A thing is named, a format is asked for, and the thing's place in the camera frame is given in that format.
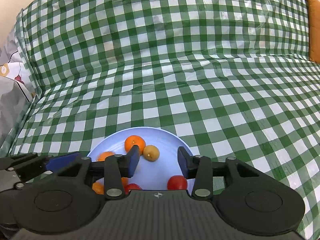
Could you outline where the yellow cherry tomato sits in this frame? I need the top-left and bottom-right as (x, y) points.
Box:
(143, 145), (160, 161)

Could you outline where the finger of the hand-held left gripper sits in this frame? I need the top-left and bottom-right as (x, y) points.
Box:
(0, 159), (55, 182)
(0, 151), (83, 172)

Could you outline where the red cherry tomato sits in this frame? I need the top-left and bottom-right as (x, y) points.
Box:
(167, 175), (188, 191)
(124, 183), (142, 193)

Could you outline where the white printed cloth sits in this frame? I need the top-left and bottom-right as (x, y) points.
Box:
(0, 27), (37, 147)

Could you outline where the green checked tablecloth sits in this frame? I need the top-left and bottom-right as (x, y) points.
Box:
(0, 0), (320, 240)

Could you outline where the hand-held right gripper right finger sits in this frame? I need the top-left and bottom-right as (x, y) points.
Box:
(177, 146), (262, 198)

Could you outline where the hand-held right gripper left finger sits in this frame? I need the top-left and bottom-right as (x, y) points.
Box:
(54, 145), (140, 201)

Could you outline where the light blue plate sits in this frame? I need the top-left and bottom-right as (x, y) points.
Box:
(86, 127), (194, 195)

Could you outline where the orange brown cushion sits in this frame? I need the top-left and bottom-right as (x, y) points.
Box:
(305, 0), (320, 63)

